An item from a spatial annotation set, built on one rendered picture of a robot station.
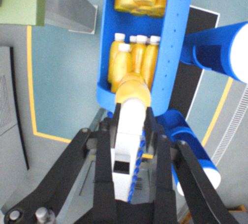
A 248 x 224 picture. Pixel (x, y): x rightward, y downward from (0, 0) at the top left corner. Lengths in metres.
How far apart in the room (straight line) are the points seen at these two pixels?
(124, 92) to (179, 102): 1.45
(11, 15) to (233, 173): 3.24
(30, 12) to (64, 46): 1.14
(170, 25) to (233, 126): 2.05
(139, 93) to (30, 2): 0.61
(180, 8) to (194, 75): 1.23
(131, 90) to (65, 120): 1.90
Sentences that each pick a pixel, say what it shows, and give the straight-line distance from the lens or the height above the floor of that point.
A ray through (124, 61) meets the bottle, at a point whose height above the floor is 1.13.
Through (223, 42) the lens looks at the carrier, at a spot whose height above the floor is 0.96.
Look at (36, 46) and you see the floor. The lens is 2.01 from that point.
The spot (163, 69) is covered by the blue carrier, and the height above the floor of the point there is 1.21.
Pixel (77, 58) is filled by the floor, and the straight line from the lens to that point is 1.76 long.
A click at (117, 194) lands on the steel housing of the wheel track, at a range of 1.27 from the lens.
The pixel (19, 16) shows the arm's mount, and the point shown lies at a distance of 0.75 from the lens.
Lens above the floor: 1.62
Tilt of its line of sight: 69 degrees down
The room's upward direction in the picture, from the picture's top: 169 degrees counter-clockwise
